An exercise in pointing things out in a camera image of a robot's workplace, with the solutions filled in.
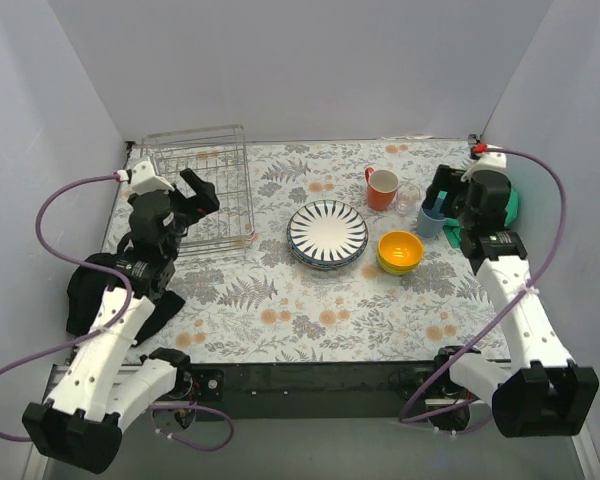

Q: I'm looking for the clear plastic glass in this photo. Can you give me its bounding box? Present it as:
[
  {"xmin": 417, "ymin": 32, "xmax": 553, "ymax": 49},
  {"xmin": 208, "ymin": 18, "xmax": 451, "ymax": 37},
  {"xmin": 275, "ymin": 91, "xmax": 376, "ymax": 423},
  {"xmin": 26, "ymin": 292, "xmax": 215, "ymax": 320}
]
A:
[{"xmin": 394, "ymin": 183, "xmax": 421, "ymax": 215}]

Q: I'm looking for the light blue cup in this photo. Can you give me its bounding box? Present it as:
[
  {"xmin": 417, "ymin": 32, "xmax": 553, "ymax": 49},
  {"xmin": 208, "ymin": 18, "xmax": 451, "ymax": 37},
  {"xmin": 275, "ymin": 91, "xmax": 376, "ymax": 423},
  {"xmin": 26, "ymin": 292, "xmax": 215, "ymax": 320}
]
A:
[{"xmin": 416, "ymin": 192, "xmax": 446, "ymax": 238}]

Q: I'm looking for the orange mug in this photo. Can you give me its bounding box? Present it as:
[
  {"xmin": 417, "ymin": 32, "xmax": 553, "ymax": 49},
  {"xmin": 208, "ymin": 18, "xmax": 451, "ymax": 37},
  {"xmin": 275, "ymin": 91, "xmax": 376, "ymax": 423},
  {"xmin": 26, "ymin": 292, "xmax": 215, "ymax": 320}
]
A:
[{"xmin": 364, "ymin": 167, "xmax": 399, "ymax": 211}]

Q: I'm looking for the yellow orange bowl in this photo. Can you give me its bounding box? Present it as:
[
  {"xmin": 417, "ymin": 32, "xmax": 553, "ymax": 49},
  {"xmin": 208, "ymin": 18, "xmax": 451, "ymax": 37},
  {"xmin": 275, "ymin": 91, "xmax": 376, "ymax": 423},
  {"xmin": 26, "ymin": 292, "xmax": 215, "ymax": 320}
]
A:
[{"xmin": 377, "ymin": 230, "xmax": 424, "ymax": 271}]

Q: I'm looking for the lime green bowl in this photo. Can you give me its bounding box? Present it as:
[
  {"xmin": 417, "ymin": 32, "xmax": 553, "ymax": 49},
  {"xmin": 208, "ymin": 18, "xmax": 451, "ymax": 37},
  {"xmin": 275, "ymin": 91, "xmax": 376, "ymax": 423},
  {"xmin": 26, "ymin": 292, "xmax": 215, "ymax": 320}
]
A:
[{"xmin": 377, "ymin": 257, "xmax": 417, "ymax": 276}]

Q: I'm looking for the dark patterned plate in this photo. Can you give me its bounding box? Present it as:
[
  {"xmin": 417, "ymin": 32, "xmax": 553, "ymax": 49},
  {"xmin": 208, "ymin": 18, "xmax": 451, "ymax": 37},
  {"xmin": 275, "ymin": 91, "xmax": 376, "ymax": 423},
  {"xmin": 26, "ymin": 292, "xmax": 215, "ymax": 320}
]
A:
[{"xmin": 290, "ymin": 246, "xmax": 366, "ymax": 270}]

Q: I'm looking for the white black striped plate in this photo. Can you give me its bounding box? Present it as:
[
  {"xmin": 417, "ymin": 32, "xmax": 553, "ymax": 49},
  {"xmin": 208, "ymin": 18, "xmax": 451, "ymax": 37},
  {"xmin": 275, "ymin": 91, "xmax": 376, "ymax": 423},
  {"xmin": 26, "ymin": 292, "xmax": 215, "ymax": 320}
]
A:
[{"xmin": 286, "ymin": 200, "xmax": 369, "ymax": 261}]

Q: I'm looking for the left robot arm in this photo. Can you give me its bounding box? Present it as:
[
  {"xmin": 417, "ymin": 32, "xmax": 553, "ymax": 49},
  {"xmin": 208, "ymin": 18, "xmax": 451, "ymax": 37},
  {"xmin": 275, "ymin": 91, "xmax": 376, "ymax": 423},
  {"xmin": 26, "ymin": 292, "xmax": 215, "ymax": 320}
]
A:
[{"xmin": 22, "ymin": 161, "xmax": 220, "ymax": 474}]

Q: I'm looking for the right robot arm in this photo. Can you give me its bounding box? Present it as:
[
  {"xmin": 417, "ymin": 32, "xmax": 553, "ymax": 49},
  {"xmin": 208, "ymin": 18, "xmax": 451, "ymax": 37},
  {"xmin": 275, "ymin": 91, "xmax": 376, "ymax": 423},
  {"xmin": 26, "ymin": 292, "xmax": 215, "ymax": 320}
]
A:
[{"xmin": 423, "ymin": 165, "xmax": 599, "ymax": 438}]

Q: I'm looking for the green cloth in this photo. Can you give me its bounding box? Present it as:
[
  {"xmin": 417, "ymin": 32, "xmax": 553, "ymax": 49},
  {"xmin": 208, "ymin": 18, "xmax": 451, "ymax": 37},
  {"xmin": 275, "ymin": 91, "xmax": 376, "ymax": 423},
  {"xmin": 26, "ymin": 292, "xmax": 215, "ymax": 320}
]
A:
[{"xmin": 443, "ymin": 188, "xmax": 519, "ymax": 249}]

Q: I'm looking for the floral table mat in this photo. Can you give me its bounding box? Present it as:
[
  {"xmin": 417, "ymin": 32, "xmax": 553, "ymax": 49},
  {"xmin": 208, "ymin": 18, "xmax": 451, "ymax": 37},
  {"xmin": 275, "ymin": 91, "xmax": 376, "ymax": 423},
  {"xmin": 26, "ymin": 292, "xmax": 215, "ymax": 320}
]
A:
[{"xmin": 126, "ymin": 140, "xmax": 494, "ymax": 364}]

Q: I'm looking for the black cloth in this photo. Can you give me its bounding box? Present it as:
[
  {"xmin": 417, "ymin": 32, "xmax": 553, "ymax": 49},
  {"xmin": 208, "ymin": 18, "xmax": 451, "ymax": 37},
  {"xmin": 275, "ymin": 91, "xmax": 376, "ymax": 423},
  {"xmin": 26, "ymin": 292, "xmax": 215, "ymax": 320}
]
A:
[{"xmin": 66, "ymin": 250, "xmax": 185, "ymax": 344}]

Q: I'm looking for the metal wire dish rack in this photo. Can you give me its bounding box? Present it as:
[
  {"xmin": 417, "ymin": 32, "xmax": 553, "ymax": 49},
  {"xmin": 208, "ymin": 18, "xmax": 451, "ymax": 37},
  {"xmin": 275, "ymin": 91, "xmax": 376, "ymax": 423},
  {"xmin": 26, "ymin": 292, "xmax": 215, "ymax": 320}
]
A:
[{"xmin": 140, "ymin": 124, "xmax": 255, "ymax": 257}]

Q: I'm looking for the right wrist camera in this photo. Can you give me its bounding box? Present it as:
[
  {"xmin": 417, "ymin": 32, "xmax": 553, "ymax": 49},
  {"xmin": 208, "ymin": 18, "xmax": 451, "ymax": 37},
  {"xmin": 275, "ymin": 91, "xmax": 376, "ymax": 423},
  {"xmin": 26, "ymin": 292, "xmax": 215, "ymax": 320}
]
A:
[{"xmin": 461, "ymin": 143, "xmax": 507, "ymax": 182}]

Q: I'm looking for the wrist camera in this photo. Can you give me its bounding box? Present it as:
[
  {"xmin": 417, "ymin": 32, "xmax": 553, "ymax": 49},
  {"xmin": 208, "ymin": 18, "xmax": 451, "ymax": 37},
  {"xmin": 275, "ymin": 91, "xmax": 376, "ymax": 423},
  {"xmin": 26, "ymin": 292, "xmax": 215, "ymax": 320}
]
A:
[
  {"xmin": 114, "ymin": 156, "xmax": 175, "ymax": 195},
  {"xmin": 461, "ymin": 143, "xmax": 507, "ymax": 182}
]

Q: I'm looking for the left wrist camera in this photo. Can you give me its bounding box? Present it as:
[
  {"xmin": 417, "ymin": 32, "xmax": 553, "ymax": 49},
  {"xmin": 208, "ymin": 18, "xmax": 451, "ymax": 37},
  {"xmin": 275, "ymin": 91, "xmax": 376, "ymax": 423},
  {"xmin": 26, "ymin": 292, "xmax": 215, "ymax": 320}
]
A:
[{"xmin": 114, "ymin": 156, "xmax": 175, "ymax": 195}]

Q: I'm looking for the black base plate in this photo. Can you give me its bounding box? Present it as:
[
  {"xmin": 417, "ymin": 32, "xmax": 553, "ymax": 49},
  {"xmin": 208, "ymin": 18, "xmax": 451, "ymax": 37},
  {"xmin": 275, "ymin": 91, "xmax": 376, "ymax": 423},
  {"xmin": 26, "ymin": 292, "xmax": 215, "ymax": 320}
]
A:
[{"xmin": 188, "ymin": 361, "xmax": 434, "ymax": 420}]

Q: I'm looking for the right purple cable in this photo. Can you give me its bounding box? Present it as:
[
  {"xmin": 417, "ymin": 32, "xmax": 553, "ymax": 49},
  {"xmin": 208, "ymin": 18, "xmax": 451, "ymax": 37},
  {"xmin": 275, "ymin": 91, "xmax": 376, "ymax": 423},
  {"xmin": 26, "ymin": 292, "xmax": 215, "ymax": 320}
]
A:
[{"xmin": 398, "ymin": 143, "xmax": 567, "ymax": 434}]

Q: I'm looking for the purple cable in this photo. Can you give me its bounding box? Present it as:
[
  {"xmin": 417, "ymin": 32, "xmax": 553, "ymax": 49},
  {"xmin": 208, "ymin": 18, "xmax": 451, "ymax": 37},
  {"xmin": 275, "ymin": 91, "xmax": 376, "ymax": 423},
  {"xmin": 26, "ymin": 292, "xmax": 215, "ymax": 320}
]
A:
[
  {"xmin": 398, "ymin": 143, "xmax": 567, "ymax": 434},
  {"xmin": 0, "ymin": 170, "xmax": 235, "ymax": 452}
]

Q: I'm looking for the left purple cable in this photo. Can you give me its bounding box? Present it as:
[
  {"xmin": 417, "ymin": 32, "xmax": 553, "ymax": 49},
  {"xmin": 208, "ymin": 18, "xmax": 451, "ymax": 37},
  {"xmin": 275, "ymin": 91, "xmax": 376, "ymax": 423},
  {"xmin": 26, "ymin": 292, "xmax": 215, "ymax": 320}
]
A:
[{"xmin": 0, "ymin": 170, "xmax": 235, "ymax": 452}]

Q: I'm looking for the aluminium frame rail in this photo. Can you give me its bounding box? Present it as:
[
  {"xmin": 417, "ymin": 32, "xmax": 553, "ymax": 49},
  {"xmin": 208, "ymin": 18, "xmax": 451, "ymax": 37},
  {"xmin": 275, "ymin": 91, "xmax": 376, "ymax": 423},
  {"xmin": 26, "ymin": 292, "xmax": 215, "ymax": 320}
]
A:
[{"xmin": 22, "ymin": 352, "xmax": 599, "ymax": 474}]

